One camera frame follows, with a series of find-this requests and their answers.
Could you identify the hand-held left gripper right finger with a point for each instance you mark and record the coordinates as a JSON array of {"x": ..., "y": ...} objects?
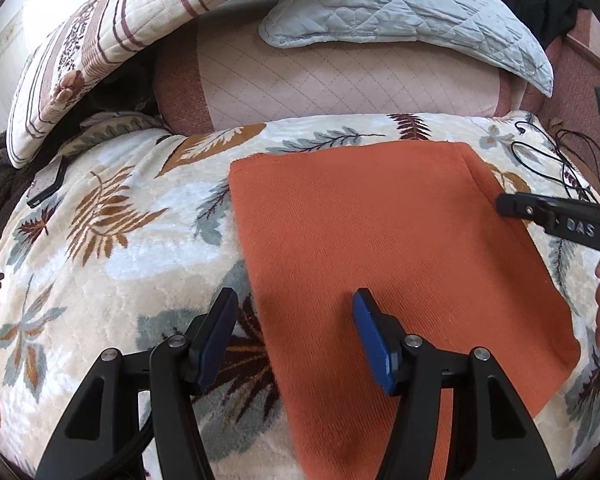
[{"x": 375, "y": 345}]

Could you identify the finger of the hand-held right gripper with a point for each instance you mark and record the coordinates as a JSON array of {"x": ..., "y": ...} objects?
[{"x": 522, "y": 206}]

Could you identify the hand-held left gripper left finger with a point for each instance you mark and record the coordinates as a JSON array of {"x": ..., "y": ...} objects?
[{"x": 215, "y": 345}]

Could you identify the orange knit garment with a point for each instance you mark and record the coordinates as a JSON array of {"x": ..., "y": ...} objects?
[{"x": 380, "y": 240}]

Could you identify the leaf print plush blanket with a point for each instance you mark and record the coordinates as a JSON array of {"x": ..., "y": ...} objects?
[{"x": 130, "y": 260}]

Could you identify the black cloth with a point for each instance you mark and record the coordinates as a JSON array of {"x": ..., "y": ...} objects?
[{"x": 545, "y": 0}]

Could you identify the grey-blue quilted pillow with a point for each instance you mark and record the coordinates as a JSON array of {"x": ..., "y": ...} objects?
[{"x": 405, "y": 10}]

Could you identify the pinkish beige pillow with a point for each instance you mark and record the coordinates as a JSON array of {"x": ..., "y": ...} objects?
[{"x": 330, "y": 80}]

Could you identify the black phone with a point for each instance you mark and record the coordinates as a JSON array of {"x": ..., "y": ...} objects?
[{"x": 45, "y": 185}]

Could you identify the olive leaf print cloth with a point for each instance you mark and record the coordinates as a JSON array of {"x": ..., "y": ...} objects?
[{"x": 115, "y": 127}]

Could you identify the striped floral quilted pillow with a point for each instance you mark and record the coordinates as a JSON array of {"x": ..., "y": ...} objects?
[{"x": 110, "y": 30}]

